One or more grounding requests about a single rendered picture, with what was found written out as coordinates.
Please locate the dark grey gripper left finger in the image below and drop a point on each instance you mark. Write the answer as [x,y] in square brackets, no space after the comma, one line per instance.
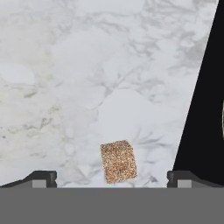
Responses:
[43,178]

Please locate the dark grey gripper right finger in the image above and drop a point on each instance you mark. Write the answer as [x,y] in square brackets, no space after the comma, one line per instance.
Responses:
[180,178]

